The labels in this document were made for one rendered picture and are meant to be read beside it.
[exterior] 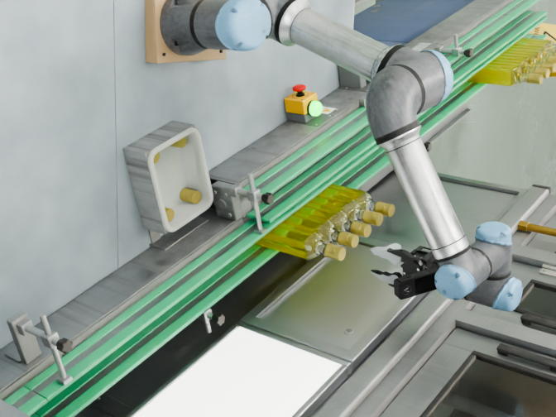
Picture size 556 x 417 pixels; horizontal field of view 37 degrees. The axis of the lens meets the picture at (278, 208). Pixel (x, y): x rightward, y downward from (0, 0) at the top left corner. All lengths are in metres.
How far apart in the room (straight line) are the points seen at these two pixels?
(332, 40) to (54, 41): 0.60
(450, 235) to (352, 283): 0.53
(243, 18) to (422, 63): 0.41
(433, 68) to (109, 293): 0.89
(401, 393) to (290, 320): 0.35
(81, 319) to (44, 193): 0.29
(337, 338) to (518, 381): 0.42
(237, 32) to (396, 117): 0.42
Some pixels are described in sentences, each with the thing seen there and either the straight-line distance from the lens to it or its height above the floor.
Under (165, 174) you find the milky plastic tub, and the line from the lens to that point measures 2.09.
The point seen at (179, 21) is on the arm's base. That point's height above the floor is 0.84.
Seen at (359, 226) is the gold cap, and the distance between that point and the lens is 2.13.
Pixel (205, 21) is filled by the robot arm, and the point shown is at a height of 0.93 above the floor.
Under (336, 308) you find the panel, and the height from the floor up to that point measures 1.17.
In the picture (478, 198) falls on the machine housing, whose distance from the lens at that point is 2.57.
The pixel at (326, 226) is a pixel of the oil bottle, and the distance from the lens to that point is 2.12.
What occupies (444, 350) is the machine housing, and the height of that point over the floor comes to 1.45.
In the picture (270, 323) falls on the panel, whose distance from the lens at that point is 2.06.
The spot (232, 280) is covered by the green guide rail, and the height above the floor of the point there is 0.95.
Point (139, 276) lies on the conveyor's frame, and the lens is 2.01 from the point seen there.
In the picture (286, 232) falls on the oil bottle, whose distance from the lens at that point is 2.13.
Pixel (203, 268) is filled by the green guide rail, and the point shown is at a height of 0.93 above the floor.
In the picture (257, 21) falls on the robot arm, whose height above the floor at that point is 1.02.
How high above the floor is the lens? 2.25
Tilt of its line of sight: 37 degrees down
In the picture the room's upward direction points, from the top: 104 degrees clockwise
